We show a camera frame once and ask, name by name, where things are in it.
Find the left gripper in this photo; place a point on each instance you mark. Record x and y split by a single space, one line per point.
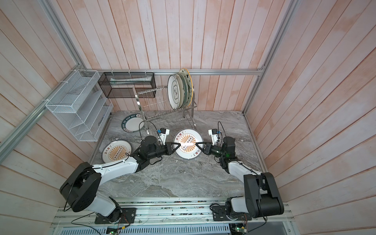
169 146

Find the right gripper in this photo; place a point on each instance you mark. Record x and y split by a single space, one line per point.
207 149

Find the orange sunburst plate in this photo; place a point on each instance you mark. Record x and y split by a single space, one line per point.
116 150
188 138

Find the white plate green outline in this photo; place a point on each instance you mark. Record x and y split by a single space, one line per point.
173 92

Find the star pattern orange rim plate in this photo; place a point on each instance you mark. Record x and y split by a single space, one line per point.
186 72

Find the mint green flower plate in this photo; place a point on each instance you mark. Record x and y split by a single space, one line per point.
187 89

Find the cream floral plate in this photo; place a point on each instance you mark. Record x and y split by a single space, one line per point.
181 90

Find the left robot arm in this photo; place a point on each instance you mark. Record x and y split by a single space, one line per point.
80 189

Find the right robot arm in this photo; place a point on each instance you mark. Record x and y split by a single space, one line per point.
261 195

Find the steel two-tier dish rack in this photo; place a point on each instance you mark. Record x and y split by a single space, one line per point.
155 108

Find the white plate dark green rim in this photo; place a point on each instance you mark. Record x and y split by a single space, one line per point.
133 123

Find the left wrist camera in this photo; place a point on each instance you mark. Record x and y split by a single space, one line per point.
163 133

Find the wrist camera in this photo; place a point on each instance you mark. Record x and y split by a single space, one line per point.
163 133
213 133

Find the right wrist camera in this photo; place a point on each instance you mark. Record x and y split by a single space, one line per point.
213 133

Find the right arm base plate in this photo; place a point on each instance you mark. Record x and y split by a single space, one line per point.
225 213

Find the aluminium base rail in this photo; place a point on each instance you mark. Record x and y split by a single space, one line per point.
172 216

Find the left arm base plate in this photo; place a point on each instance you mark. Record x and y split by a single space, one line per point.
122 215

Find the black mesh wall basket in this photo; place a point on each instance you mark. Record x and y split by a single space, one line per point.
123 85

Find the white wire mesh shelf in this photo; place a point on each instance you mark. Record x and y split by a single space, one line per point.
81 109

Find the horizontal aluminium wall bar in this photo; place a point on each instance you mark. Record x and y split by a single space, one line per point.
192 72

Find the right aluminium frame bar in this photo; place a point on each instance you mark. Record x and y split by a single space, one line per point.
272 34

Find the aluminium frame bar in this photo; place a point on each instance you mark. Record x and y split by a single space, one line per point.
272 34
19 132

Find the left aluminium frame bar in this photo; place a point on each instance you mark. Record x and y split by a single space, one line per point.
19 132

